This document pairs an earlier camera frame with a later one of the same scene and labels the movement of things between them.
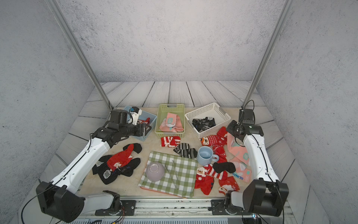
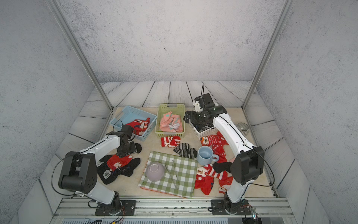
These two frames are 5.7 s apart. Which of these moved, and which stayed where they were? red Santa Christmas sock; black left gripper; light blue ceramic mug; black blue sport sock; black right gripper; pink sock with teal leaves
Moved: black left gripper; black right gripper
Stayed: light blue ceramic mug; black blue sport sock; pink sock with teal leaves; red Santa Christmas sock
